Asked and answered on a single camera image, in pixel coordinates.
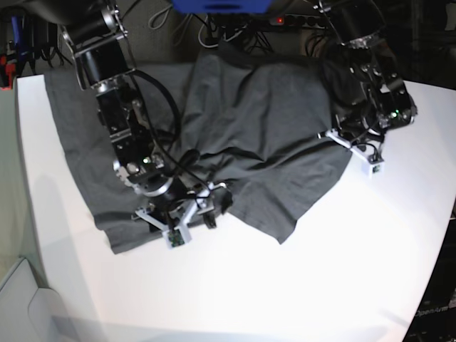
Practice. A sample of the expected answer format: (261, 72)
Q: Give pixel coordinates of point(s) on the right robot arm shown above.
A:
(93, 31)

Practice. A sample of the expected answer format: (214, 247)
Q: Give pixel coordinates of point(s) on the blue box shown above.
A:
(221, 6)

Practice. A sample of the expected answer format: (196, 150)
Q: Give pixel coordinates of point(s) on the grey t-shirt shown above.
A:
(254, 121)

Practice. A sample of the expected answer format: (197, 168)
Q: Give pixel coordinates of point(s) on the black power strip red switch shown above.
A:
(301, 21)

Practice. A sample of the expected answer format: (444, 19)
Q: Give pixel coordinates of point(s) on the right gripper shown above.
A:
(190, 207)

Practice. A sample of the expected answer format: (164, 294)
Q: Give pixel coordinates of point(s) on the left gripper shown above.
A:
(353, 130)

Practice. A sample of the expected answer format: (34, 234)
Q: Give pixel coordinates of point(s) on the grey bin at table corner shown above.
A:
(30, 312)

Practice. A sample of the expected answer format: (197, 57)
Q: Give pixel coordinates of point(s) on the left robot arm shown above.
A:
(358, 28)

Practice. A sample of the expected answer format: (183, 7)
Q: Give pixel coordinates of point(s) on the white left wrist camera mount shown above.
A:
(368, 153)

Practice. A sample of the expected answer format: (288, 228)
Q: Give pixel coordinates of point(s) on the red clamp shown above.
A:
(8, 71)

